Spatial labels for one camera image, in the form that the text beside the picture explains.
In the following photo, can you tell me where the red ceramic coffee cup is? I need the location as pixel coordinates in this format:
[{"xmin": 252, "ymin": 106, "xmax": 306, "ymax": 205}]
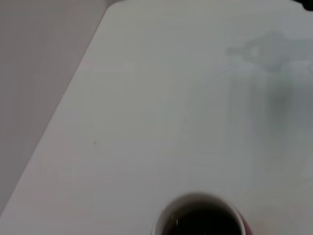
[{"xmin": 151, "ymin": 192, "xmax": 255, "ymax": 235}]

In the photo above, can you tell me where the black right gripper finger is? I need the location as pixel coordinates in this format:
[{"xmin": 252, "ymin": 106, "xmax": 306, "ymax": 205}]
[{"xmin": 292, "ymin": 0, "xmax": 313, "ymax": 12}]

